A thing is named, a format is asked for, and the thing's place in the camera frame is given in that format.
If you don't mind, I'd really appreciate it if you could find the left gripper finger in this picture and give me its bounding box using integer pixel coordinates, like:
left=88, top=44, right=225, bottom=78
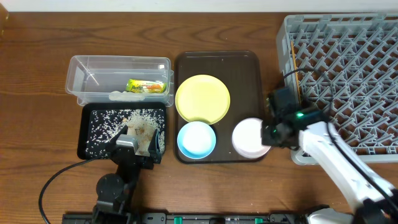
left=148, top=129, right=161, bottom=164
left=105, top=126, right=128, bottom=152

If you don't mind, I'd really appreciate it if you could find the pink bowl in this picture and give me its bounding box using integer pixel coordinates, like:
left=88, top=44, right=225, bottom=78
left=232, top=118, right=271, bottom=159

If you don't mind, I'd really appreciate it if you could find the light blue bowl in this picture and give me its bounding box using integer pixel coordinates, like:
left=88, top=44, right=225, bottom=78
left=177, top=121, right=216, bottom=160

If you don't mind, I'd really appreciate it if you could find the white tissue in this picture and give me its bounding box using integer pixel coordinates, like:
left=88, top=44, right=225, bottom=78
left=109, top=91, right=145, bottom=101

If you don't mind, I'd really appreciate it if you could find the green snack wrapper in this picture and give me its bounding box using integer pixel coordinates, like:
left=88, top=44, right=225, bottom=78
left=126, top=79, right=167, bottom=93

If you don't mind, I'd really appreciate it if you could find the wooden chopstick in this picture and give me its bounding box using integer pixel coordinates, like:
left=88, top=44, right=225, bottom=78
left=292, top=54, right=302, bottom=105
left=290, top=40, right=297, bottom=70

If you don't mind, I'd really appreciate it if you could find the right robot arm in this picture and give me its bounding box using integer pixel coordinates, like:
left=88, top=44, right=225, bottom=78
left=261, top=107, right=397, bottom=224

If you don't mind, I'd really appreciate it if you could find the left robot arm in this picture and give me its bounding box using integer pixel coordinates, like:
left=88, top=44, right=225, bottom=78
left=91, top=126, right=162, bottom=224

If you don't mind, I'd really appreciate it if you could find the black waste tray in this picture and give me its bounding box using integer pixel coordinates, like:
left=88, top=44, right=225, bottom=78
left=77, top=102, right=166, bottom=160

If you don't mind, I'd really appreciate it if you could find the grey dishwasher rack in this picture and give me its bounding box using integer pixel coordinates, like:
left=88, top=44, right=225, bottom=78
left=276, top=13, right=397, bottom=163

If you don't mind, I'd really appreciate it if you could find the spilled rice pile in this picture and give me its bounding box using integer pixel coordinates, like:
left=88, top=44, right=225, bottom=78
left=84, top=108, right=165, bottom=158

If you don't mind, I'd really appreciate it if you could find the clear plastic bin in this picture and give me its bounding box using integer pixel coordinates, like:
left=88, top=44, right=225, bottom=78
left=65, top=55, right=174, bottom=106

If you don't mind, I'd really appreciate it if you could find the yellow round plate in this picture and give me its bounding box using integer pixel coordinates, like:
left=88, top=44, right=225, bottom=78
left=175, top=75, right=231, bottom=124

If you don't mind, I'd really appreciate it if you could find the dark brown serving tray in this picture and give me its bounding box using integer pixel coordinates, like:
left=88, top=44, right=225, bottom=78
left=174, top=50, right=264, bottom=164

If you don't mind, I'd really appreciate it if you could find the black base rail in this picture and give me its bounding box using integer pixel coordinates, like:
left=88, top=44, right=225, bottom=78
left=61, top=211, right=355, bottom=224

